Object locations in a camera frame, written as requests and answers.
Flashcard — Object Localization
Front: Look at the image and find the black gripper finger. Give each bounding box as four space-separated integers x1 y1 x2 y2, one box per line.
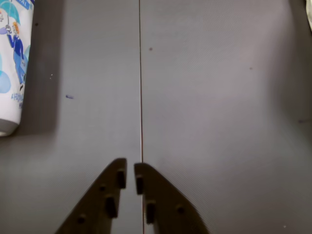
134 162 211 234
55 157 127 234

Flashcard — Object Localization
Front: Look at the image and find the dark gray table mat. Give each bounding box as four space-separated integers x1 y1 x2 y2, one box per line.
138 0 312 234
0 0 144 234

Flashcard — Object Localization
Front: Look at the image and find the white blue printed drink can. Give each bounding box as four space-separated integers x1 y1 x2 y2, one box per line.
0 0 35 137

